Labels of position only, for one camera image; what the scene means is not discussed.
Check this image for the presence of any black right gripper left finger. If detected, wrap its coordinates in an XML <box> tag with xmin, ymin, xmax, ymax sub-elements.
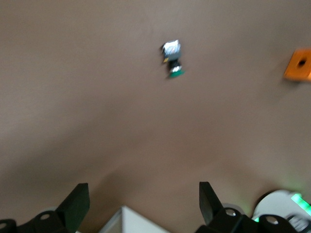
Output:
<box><xmin>31</xmin><ymin>183</ymin><xmax>90</xmax><ymax>233</ymax></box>

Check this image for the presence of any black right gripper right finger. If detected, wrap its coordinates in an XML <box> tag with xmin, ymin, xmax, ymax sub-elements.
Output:
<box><xmin>196</xmin><ymin>181</ymin><xmax>243</xmax><ymax>233</ymax></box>

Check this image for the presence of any green push button switch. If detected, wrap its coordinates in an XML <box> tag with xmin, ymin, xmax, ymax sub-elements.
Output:
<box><xmin>159</xmin><ymin>39</ymin><xmax>187</xmax><ymax>80</ymax></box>

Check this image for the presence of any orange box with hole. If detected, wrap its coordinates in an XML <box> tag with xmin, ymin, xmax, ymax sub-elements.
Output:
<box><xmin>283</xmin><ymin>48</ymin><xmax>311</xmax><ymax>83</ymax></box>

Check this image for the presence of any white drawer cabinet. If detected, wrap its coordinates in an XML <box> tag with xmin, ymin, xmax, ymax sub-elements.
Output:
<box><xmin>99</xmin><ymin>205</ymin><xmax>171</xmax><ymax>233</ymax></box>

